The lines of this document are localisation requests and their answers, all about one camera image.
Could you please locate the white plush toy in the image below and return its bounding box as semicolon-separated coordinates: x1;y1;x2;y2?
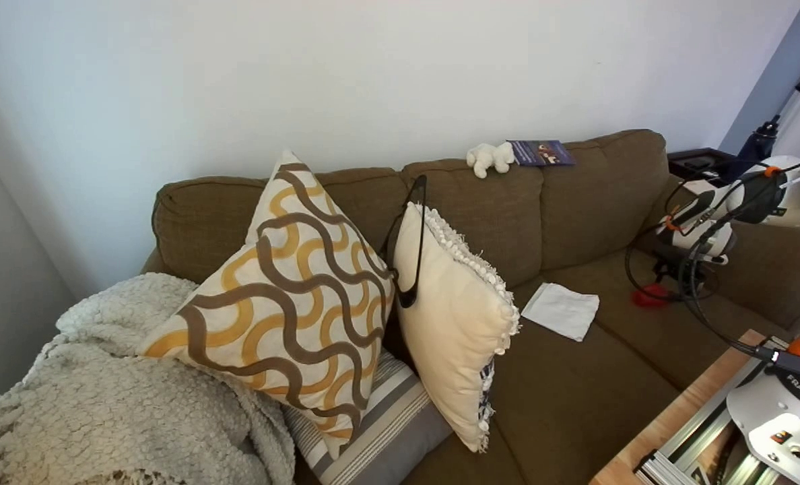
464;140;520;181

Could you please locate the brown fabric sofa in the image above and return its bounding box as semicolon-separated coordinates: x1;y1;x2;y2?
141;126;800;485

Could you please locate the grey striped cushion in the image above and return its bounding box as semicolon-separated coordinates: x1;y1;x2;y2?
285;347;456;485

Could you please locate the red and black remote control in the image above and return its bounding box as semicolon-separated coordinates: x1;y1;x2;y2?
629;281;679;312

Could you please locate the wooden board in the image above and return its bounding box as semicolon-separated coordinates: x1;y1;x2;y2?
590;327;771;485

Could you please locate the cream fringed pillow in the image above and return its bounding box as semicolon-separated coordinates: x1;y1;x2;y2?
390;200;523;456

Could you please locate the blue book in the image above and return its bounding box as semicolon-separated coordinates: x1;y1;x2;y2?
510;138;578;173

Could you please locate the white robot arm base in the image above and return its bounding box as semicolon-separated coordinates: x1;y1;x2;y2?
725;336;800;485

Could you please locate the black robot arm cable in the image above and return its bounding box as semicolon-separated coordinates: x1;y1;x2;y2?
623;152;800;389

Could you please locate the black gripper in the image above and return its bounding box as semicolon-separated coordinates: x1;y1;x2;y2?
651;239;733;300

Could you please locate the white towel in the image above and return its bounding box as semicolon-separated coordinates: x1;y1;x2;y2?
520;281;604;344

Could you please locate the grey knitted blanket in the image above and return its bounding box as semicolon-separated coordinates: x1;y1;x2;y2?
0;269;298;485

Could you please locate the black strap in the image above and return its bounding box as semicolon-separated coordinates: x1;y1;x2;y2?
379;173;434;312

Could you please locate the gold brown wave-pattern pillow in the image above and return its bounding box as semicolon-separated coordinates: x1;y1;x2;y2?
138;149;399;454

